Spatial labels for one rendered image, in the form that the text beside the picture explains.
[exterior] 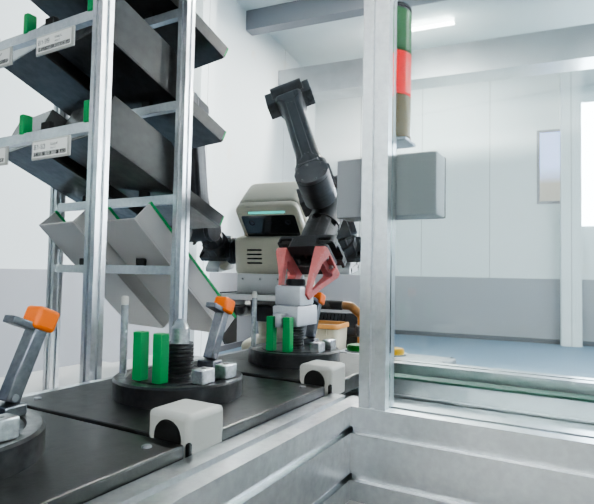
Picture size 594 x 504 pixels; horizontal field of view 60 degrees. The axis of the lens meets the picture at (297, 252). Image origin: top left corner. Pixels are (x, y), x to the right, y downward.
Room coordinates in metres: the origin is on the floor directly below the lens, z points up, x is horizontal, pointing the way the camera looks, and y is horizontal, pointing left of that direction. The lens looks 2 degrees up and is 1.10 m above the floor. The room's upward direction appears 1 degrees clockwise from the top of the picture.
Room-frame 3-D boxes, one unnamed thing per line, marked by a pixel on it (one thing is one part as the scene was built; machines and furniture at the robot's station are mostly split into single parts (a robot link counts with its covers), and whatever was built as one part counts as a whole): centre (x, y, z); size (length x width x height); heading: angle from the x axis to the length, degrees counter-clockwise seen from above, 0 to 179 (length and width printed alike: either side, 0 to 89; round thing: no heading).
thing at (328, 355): (0.79, 0.00, 0.98); 0.14 x 0.14 x 0.02
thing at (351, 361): (0.79, 0.00, 0.96); 0.24 x 0.24 x 0.02; 61
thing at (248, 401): (0.57, 0.13, 1.01); 0.24 x 0.24 x 0.13; 61
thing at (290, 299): (0.78, 0.01, 1.06); 0.08 x 0.04 x 0.07; 151
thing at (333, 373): (0.66, -0.04, 0.97); 0.05 x 0.05 x 0.04; 61
